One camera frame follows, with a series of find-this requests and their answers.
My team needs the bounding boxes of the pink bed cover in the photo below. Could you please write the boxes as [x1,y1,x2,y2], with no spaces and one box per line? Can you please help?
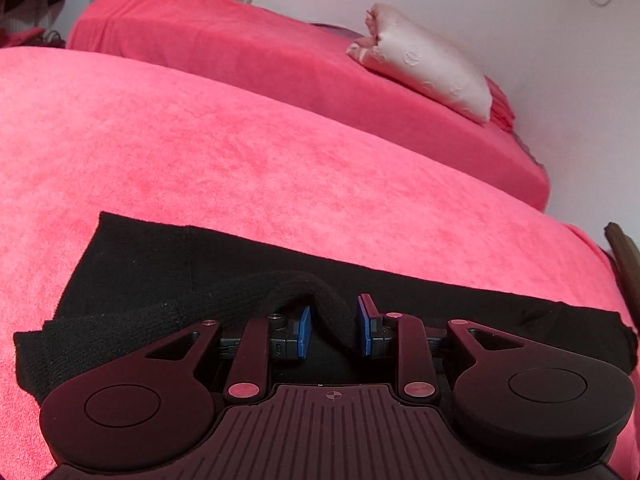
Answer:
[67,0,550,210]
[1,48,626,479]

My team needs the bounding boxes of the near pink bed cover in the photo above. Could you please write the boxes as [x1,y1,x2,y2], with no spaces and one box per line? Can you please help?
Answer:
[1,48,626,479]

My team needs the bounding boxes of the far pink bed cover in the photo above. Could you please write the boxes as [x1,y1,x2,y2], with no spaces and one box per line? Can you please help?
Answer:
[67,0,550,210]

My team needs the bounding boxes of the dark wooden headboard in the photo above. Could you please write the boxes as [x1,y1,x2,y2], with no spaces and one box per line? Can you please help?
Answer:
[604,222,640,328]

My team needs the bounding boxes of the black knit pants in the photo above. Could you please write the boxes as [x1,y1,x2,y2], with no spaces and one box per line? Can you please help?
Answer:
[13,213,638,401]

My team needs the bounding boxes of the red pillow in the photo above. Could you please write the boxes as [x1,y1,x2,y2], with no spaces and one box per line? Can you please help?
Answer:
[486,77,515,133]

